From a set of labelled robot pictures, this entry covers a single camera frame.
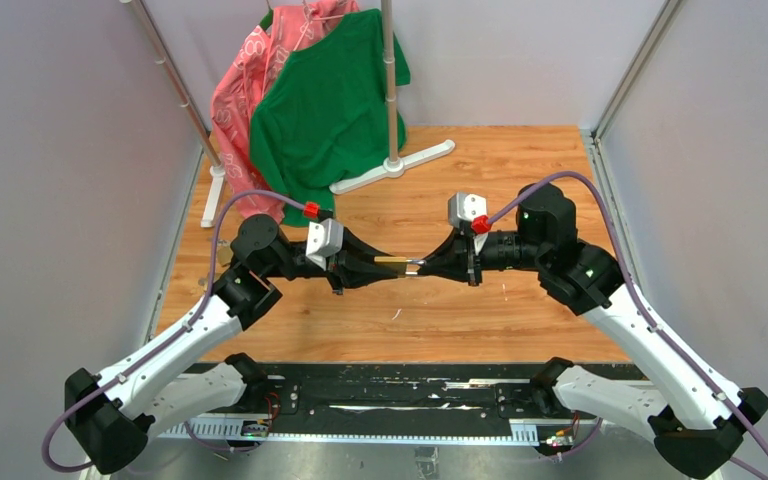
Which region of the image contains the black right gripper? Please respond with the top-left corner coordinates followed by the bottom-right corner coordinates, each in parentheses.
top-left (417, 227), bottom-right (548, 286)

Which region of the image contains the green t-shirt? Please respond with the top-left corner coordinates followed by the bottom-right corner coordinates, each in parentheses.
top-left (249, 4), bottom-right (389, 209)

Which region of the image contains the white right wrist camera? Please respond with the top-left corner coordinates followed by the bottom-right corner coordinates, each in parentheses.
top-left (447, 192), bottom-right (487, 229)

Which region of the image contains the brass padlock with steel shackle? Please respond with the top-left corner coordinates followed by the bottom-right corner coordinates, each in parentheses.
top-left (374, 256), bottom-right (425, 276)

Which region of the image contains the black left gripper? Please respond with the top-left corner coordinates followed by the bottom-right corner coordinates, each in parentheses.
top-left (265, 228), bottom-right (399, 296)

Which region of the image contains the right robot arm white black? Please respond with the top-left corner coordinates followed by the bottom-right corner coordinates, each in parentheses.
top-left (418, 184), bottom-right (768, 479)

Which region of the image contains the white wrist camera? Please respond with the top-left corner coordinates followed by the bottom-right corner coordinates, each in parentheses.
top-left (305, 219), bottom-right (344, 271)
top-left (447, 192), bottom-right (487, 229)

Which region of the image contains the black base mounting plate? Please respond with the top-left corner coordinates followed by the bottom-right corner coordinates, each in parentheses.
top-left (164, 362), bottom-right (608, 450)

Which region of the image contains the white clothes rack stand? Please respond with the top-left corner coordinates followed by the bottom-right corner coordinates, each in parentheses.
top-left (118, 0), bottom-right (456, 229)

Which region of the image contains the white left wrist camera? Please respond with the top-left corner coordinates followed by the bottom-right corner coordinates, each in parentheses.
top-left (305, 219), bottom-right (344, 271)

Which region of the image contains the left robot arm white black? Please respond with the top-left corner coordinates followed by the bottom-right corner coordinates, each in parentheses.
top-left (63, 214), bottom-right (410, 474)

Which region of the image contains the pink patterned garment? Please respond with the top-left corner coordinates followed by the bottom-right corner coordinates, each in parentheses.
top-left (211, 1), bottom-right (359, 193)

